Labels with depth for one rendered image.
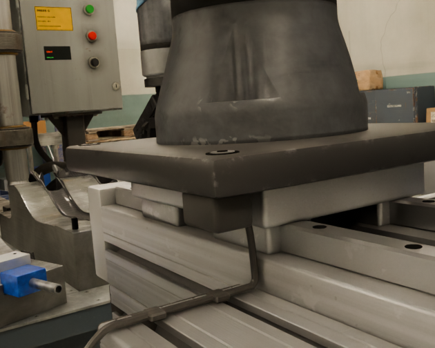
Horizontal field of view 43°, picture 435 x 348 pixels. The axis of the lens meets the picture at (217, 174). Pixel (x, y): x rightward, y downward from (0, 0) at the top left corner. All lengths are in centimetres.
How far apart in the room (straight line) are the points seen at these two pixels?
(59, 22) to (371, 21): 737
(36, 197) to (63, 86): 70
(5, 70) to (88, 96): 31
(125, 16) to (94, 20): 676
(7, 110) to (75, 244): 78
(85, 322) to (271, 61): 56
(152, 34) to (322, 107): 57
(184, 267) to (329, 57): 17
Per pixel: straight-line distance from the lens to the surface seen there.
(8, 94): 158
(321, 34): 37
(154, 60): 88
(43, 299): 81
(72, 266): 88
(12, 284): 76
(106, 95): 181
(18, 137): 156
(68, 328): 81
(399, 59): 852
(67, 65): 177
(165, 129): 37
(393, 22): 861
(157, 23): 88
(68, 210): 109
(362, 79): 825
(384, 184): 36
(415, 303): 24
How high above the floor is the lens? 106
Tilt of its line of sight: 7 degrees down
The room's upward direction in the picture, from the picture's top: 4 degrees counter-clockwise
